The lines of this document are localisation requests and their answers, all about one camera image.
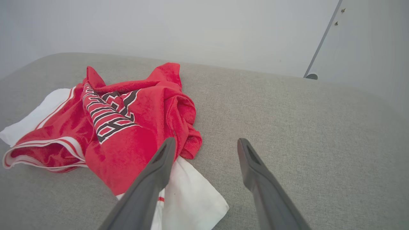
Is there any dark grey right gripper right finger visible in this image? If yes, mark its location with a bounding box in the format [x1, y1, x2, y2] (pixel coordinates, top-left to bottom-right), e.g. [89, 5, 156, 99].
[238, 138, 312, 230]

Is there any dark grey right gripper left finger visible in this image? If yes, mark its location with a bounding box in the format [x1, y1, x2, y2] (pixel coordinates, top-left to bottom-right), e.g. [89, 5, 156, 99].
[98, 138, 176, 230]

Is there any red and white shirt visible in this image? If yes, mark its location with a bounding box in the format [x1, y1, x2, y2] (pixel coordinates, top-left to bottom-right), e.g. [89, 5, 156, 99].
[0, 62, 229, 230]

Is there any grey fabric sofa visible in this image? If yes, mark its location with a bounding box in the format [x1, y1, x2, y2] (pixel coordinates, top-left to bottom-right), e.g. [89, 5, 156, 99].
[0, 52, 409, 230]

